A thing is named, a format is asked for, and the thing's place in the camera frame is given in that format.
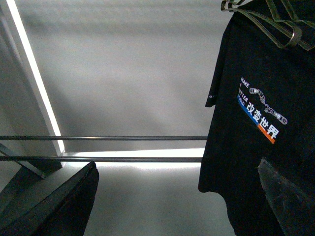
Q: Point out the lower metal rack rail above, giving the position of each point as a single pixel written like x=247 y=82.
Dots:
x=103 y=159

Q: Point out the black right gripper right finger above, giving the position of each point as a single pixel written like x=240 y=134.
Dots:
x=291 y=199

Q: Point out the olive green clothes hanger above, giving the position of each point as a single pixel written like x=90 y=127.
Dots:
x=287 y=23

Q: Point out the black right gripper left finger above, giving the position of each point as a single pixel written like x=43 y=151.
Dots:
x=52 y=208

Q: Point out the black printed t-shirt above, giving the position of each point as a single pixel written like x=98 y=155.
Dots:
x=264 y=107

